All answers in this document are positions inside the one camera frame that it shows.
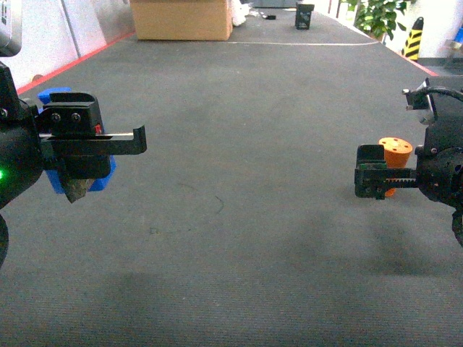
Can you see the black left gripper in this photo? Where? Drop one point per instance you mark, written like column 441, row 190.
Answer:
column 66, row 135

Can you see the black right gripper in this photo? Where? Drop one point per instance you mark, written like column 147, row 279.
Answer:
column 438, row 174

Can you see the orange cylinder cap with numbers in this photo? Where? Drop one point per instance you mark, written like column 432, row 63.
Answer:
column 396, row 151

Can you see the blue block part with knob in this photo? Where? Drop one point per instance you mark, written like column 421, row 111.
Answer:
column 99, row 184

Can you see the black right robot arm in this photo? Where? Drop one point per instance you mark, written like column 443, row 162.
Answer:
column 437, row 99

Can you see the yellow black striped bollard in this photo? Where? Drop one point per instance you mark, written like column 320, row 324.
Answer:
column 411, row 47

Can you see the grey conveyor belt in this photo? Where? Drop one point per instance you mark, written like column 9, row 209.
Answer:
column 239, row 225

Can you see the green potted plant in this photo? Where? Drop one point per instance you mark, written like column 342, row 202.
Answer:
column 378, row 18

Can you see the cardboard box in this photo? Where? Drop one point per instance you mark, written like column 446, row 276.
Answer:
column 182, row 20

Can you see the small black box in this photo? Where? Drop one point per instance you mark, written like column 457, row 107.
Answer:
column 303, row 15

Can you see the white plastic bag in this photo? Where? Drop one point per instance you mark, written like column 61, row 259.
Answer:
column 239, row 11

